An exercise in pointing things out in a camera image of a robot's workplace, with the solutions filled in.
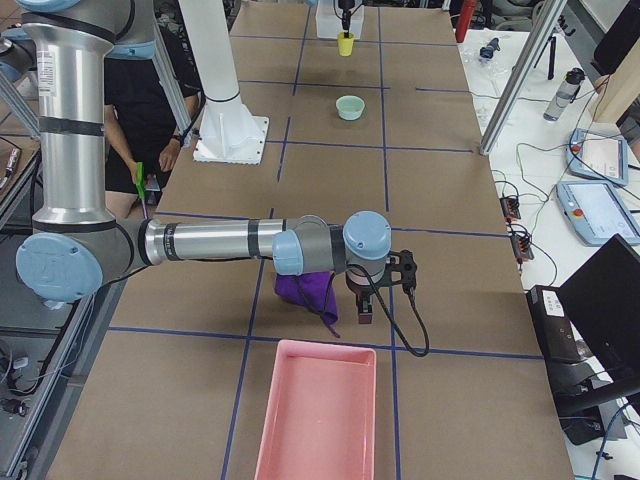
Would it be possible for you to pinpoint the light green bowl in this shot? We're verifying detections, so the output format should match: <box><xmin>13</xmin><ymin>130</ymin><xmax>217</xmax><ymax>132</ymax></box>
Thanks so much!
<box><xmin>335</xmin><ymin>95</ymin><xmax>365</xmax><ymax>121</ymax></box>

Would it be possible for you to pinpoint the green handled tool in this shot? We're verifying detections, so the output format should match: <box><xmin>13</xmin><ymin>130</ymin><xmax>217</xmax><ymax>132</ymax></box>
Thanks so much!
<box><xmin>135</xmin><ymin>162</ymin><xmax>149</xmax><ymax>220</ymax></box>

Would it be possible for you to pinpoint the black box device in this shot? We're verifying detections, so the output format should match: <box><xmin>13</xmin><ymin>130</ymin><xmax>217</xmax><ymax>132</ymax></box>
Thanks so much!
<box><xmin>526</xmin><ymin>285</ymin><xmax>593</xmax><ymax>365</ymax></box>

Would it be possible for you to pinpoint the far teach pendant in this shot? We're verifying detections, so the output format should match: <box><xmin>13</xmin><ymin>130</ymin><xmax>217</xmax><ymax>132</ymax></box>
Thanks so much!
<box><xmin>566</xmin><ymin>128</ymin><xmax>629</xmax><ymax>187</ymax></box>

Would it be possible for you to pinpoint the near teach pendant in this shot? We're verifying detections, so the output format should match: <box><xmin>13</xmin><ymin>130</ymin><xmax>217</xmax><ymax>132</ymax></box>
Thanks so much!
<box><xmin>555</xmin><ymin>180</ymin><xmax>639</xmax><ymax>246</ymax></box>

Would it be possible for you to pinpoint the black camera cable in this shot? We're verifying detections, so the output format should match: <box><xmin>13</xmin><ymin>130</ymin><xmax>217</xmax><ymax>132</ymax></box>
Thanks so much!
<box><xmin>349</xmin><ymin>267</ymin><xmax>431</xmax><ymax>358</ymax></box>

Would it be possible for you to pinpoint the black monitor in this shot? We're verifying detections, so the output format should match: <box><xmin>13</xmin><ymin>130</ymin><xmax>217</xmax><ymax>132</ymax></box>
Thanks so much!
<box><xmin>557</xmin><ymin>234</ymin><xmax>639</xmax><ymax>380</ymax></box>

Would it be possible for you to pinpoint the purple cloth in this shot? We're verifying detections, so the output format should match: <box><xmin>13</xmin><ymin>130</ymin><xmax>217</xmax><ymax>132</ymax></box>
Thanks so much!
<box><xmin>274</xmin><ymin>272</ymin><xmax>340</xmax><ymax>338</ymax></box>

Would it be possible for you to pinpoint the red cylinder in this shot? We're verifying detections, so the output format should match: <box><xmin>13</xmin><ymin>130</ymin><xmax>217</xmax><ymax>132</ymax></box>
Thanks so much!
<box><xmin>455</xmin><ymin>0</ymin><xmax>477</xmax><ymax>44</ymax></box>

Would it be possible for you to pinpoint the teach pendant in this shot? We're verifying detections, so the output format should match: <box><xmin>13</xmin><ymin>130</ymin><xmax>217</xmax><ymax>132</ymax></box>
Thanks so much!
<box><xmin>555</xmin><ymin>180</ymin><xmax>639</xmax><ymax>246</ymax></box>
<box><xmin>566</xmin><ymin>128</ymin><xmax>629</xmax><ymax>187</ymax></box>

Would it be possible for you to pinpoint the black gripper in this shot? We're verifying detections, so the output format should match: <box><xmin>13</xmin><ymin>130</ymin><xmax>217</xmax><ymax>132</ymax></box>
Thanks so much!
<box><xmin>335</xmin><ymin>0</ymin><xmax>356</xmax><ymax>37</ymax></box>
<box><xmin>346</xmin><ymin>267</ymin><xmax>384</xmax><ymax>324</ymax></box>

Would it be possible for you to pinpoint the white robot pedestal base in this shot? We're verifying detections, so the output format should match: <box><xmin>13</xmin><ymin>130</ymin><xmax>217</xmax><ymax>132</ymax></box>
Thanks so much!
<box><xmin>179</xmin><ymin>0</ymin><xmax>269</xmax><ymax>165</ymax></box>

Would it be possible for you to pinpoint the clear water bottle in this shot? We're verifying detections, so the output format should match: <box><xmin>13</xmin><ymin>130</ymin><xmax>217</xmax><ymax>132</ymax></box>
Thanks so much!
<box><xmin>543</xmin><ymin>67</ymin><xmax>586</xmax><ymax>122</ymax></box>

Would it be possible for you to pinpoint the aluminium frame post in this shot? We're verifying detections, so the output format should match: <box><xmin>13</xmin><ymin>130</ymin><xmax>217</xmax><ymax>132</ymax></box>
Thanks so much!
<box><xmin>479</xmin><ymin>0</ymin><xmax>567</xmax><ymax>156</ymax></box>

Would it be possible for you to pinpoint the seated person in black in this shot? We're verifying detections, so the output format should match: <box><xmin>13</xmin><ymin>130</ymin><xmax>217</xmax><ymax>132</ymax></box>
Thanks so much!
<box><xmin>102</xmin><ymin>24</ymin><xmax>201</xmax><ymax>221</ymax></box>

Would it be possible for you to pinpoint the pink plastic bin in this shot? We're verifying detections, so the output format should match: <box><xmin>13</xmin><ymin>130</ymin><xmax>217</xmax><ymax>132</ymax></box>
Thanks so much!
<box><xmin>255</xmin><ymin>340</ymin><xmax>377</xmax><ymax>479</ymax></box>

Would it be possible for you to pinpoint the clear plastic bin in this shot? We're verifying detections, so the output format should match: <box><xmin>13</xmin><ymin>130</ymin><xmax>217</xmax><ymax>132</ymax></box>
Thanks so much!
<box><xmin>315</xmin><ymin>0</ymin><xmax>364</xmax><ymax>40</ymax></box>

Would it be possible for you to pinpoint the yellow plastic cup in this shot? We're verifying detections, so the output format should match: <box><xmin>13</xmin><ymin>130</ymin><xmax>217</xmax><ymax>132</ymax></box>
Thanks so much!
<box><xmin>337</xmin><ymin>31</ymin><xmax>355</xmax><ymax>57</ymax></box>

